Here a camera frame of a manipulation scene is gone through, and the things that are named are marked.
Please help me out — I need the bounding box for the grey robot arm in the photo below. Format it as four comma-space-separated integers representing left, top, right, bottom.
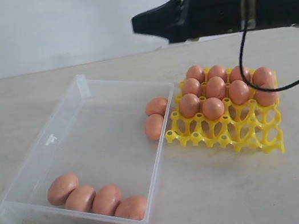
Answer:
131, 0, 299, 44

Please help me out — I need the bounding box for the black cable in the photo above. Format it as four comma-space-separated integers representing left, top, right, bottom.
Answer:
212, 0, 299, 101

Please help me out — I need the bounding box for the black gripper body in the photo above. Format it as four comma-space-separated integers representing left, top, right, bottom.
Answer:
176, 0, 244, 42

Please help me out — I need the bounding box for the clear plastic container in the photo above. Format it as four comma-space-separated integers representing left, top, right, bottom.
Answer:
0, 75, 174, 224

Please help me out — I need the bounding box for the yellow plastic egg tray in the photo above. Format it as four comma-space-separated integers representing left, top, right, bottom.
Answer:
155, 57, 290, 174

